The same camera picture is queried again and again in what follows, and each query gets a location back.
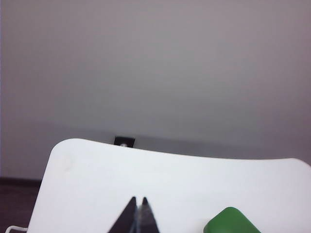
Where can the black bracket with screw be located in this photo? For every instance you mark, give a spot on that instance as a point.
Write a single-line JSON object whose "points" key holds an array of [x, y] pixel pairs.
{"points": [[119, 140]]}

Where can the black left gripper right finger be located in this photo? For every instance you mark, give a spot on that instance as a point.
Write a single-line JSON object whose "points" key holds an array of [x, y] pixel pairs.
{"points": [[147, 221]]}

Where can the green and white foam mahjong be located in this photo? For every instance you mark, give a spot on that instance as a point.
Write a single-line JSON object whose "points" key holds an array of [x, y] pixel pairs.
{"points": [[230, 221]]}

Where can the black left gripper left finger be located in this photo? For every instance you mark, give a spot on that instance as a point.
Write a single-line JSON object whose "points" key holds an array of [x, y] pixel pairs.
{"points": [[126, 221]]}

